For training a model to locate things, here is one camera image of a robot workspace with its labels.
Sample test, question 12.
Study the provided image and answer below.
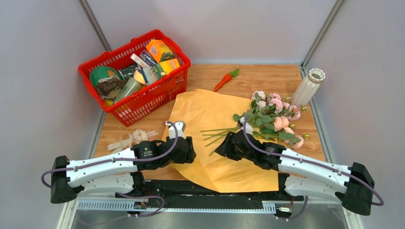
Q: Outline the pink flower bouquet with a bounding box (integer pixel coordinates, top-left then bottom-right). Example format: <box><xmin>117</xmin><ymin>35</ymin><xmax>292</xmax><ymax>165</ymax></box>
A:
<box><xmin>197</xmin><ymin>91</ymin><xmax>308</xmax><ymax>155</ymax></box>

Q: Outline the orange wrapping paper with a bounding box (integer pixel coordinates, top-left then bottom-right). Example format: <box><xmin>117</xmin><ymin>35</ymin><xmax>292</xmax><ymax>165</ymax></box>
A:
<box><xmin>169</xmin><ymin>89</ymin><xmax>279</xmax><ymax>193</ymax></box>

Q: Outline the cream ribbon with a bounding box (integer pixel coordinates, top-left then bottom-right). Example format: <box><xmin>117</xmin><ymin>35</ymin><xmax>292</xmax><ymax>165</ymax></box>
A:
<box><xmin>107</xmin><ymin>129</ymin><xmax>159</xmax><ymax>154</ymax></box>

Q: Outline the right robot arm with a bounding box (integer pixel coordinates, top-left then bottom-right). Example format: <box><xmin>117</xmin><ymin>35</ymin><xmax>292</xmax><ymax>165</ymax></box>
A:
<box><xmin>215</xmin><ymin>130</ymin><xmax>384</xmax><ymax>216</ymax></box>

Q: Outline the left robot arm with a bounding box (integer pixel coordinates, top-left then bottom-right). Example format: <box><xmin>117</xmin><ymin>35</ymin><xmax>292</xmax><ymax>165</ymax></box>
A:
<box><xmin>44</xmin><ymin>136</ymin><xmax>196</xmax><ymax>204</ymax></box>

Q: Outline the white ribbed ceramic vase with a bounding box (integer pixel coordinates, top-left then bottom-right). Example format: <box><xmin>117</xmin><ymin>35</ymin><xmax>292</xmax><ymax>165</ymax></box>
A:
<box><xmin>291</xmin><ymin>68</ymin><xmax>326</xmax><ymax>107</ymax></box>

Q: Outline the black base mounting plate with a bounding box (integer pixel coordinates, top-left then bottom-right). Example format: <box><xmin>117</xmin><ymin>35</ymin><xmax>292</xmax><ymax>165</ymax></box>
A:
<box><xmin>126</xmin><ymin>180</ymin><xmax>293</xmax><ymax>209</ymax></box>

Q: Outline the red plastic shopping basket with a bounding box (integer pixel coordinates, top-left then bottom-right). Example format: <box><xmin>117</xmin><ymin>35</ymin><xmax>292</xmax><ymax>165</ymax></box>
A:
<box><xmin>78</xmin><ymin>29</ymin><xmax>191</xmax><ymax>126</ymax></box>

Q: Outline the orange toy carrot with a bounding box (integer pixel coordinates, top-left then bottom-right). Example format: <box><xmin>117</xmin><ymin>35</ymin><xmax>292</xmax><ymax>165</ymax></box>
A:
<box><xmin>213</xmin><ymin>68</ymin><xmax>240</xmax><ymax>92</ymax></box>

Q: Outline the green scrub sponge box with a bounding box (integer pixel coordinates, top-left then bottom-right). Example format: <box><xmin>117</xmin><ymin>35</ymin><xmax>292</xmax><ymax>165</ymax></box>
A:
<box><xmin>141</xmin><ymin>63</ymin><xmax>166</xmax><ymax>85</ymax></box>

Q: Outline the green cylinder bottle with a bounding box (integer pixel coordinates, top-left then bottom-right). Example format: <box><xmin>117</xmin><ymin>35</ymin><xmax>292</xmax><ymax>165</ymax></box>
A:
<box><xmin>114</xmin><ymin>77</ymin><xmax>144</xmax><ymax>104</ymax></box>

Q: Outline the yellow sponge pack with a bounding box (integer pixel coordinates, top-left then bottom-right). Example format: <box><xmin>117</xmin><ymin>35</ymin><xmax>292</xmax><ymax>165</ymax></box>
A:
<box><xmin>158</xmin><ymin>58</ymin><xmax>181</xmax><ymax>75</ymax></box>

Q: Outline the white red small box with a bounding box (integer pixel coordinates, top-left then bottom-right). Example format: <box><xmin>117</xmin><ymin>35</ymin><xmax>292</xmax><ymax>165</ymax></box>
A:
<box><xmin>130</xmin><ymin>53</ymin><xmax>150</xmax><ymax>69</ymax></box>

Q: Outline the dark snack packet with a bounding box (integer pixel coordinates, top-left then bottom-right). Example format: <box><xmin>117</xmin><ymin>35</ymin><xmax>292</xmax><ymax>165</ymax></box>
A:
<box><xmin>118</xmin><ymin>63</ymin><xmax>140</xmax><ymax>80</ymax></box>

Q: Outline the brown crumpled bag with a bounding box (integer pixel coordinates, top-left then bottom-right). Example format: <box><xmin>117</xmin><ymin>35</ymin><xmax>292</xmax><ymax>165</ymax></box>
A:
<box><xmin>95</xmin><ymin>78</ymin><xmax>126</xmax><ymax>99</ymax></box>

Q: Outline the orange green box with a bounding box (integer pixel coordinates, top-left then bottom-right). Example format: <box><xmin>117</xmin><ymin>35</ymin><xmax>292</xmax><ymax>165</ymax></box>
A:
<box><xmin>146</xmin><ymin>39</ymin><xmax>175</xmax><ymax>62</ymax></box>

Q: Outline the green round package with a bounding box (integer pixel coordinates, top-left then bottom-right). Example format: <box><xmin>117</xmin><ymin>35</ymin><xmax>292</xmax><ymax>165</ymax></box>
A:
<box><xmin>89</xmin><ymin>66</ymin><xmax>124</xmax><ymax>87</ymax></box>

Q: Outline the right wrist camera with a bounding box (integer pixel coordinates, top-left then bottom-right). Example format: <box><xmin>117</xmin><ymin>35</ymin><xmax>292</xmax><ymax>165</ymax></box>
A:
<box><xmin>238</xmin><ymin>117</ymin><xmax>253</xmax><ymax>134</ymax></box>

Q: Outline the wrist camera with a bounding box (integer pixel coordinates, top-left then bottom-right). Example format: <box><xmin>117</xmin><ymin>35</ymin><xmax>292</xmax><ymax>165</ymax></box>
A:
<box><xmin>165</xmin><ymin>121</ymin><xmax>186</xmax><ymax>139</ymax></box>
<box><xmin>238</xmin><ymin>117</ymin><xmax>253</xmax><ymax>134</ymax></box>

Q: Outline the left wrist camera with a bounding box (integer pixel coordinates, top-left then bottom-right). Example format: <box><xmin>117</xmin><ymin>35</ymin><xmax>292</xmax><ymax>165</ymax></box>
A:
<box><xmin>165</xmin><ymin>121</ymin><xmax>186</xmax><ymax>139</ymax></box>

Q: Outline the aluminium rail frame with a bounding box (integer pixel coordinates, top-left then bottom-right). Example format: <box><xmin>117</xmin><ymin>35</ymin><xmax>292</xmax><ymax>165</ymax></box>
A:
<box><xmin>57</xmin><ymin>178</ymin><xmax>364</xmax><ymax>229</ymax></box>

